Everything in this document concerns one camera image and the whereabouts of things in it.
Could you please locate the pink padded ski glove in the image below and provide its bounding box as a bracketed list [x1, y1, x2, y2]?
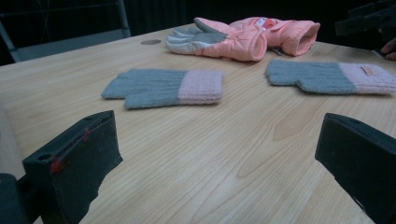
[166, 17, 268, 62]
[230, 17, 321, 57]

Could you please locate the white metal desk frame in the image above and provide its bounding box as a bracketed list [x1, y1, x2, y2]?
[0, 0, 132, 63]

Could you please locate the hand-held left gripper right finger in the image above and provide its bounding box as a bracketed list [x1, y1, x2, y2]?
[315, 112, 396, 224]

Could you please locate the grey cable grommet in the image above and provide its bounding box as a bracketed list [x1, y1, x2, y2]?
[140, 38, 163, 46]

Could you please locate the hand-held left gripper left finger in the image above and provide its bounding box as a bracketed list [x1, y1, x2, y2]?
[21, 110, 123, 224]

